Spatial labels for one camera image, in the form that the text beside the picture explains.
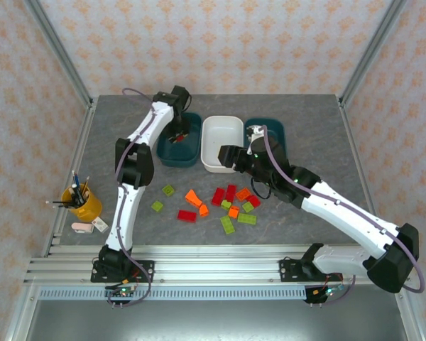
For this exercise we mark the red small lego brick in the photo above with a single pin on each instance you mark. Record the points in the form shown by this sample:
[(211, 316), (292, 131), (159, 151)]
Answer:
[(179, 138)]

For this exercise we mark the orange long lego brick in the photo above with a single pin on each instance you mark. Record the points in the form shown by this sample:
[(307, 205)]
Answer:
[(243, 194)]

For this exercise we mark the green square lego brick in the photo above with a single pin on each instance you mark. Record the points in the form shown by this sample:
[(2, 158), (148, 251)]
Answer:
[(168, 190), (248, 207), (157, 206), (226, 205)]

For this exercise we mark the red long lego brick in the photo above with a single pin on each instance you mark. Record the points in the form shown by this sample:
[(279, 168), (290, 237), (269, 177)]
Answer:
[(218, 196), (230, 192), (186, 215)]

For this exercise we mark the green long lego brick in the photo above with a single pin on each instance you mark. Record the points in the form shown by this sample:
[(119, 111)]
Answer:
[(227, 224), (246, 219)]

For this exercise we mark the orange long sloped lego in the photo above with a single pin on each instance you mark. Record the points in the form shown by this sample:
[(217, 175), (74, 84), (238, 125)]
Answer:
[(192, 197)]

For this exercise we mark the orange curved lego brick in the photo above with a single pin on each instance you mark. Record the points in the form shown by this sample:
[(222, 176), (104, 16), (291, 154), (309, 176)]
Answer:
[(234, 212), (203, 211)]

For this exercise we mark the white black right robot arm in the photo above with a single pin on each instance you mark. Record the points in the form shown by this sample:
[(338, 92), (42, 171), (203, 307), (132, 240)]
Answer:
[(341, 213)]

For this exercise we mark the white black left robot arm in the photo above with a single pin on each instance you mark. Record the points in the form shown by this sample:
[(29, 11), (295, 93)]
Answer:
[(124, 213)]

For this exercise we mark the teal plastic container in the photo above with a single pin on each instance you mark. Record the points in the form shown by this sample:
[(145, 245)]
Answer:
[(278, 128), (177, 156)]

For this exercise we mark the white plastic container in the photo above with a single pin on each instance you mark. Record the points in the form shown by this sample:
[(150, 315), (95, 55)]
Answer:
[(220, 131)]

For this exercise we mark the red short lego brick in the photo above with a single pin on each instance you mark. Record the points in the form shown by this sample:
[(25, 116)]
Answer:
[(254, 201)]

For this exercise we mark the yellow pencil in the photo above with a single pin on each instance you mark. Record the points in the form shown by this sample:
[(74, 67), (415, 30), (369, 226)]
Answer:
[(86, 183)]

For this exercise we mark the blue pen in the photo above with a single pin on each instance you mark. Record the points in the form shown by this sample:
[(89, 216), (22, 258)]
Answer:
[(76, 183)]

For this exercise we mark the yellow pencil cup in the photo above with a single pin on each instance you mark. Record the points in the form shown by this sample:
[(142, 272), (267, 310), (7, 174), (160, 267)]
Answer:
[(87, 209)]

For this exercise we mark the white card red print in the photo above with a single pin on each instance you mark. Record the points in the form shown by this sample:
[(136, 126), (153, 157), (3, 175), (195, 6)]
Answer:
[(100, 224)]

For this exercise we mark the pink eraser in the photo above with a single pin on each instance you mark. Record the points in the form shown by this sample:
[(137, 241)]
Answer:
[(82, 227)]

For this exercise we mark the black pen white tip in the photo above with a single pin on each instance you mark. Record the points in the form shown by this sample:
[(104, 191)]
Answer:
[(58, 202)]

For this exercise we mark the grey metal panel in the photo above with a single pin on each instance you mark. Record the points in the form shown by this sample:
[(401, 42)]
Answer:
[(216, 323)]

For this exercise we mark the aluminium table side rail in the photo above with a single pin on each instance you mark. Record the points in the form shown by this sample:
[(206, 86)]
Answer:
[(82, 142), (351, 142)]

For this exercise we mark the narrow aluminium rail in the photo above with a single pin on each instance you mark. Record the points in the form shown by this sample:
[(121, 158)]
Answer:
[(216, 251)]

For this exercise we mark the wide aluminium rail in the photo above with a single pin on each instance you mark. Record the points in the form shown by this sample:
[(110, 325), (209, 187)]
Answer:
[(216, 271)]

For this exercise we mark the aluminium frame post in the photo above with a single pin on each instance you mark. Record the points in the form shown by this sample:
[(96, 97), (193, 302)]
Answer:
[(410, 316), (372, 49), (21, 316), (59, 49)]

